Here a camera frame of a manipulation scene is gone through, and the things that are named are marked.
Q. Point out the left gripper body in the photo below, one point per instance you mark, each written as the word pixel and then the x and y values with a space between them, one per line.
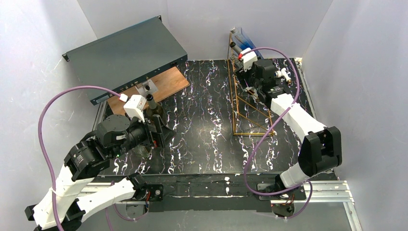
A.
pixel 156 131

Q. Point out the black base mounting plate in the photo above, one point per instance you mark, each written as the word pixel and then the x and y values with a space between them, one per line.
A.
pixel 205 192

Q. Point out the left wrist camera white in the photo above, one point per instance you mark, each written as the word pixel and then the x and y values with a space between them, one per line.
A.
pixel 134 107

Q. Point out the aluminium frame rail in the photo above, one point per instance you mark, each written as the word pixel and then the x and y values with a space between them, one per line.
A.
pixel 321 191

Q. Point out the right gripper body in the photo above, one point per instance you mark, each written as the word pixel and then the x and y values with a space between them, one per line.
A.
pixel 248 75

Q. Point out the grey rack server box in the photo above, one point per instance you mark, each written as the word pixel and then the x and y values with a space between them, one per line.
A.
pixel 127 57

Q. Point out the white pipe fitting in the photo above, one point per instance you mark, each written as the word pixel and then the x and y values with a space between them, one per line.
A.
pixel 283 73

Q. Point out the wooden board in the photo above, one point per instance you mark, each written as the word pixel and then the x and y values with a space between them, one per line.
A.
pixel 168 83

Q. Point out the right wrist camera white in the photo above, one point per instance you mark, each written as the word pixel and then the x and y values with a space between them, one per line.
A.
pixel 247 58

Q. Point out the clear round glass bottle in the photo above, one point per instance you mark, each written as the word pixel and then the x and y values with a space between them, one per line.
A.
pixel 142 151

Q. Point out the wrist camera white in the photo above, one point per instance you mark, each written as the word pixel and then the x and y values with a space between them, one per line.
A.
pixel 247 58
pixel 134 107

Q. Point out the gold wire wine rack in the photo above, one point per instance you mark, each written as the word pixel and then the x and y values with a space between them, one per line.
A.
pixel 249 118

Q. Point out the blue glass bottle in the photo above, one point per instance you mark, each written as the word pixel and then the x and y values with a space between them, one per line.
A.
pixel 238 36

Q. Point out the metal bracket with knob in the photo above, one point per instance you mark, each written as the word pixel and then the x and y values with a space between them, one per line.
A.
pixel 147 87

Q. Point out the dark brown wine bottle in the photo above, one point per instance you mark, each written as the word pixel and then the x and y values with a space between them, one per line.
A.
pixel 235 47

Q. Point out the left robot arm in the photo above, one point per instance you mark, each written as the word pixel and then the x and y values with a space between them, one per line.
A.
pixel 63 207

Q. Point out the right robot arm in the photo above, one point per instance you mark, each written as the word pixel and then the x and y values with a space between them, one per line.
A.
pixel 321 147

